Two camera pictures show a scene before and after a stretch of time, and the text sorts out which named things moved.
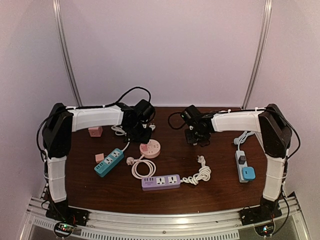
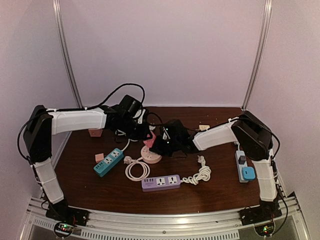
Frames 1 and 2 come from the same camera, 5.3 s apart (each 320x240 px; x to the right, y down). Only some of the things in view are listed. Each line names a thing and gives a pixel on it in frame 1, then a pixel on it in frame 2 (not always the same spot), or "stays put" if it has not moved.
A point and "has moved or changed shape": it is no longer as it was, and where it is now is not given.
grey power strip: x=239 y=166 stays put
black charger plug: x=242 y=159 stays put
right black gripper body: x=196 y=137 → x=168 y=148
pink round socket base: x=154 y=149 has moved or changed shape
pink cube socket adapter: x=95 y=132 stays put
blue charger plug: x=248 y=173 stays put
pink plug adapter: x=143 y=147 → x=150 y=142
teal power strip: x=106 y=166 stays put
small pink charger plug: x=99 y=157 stays put
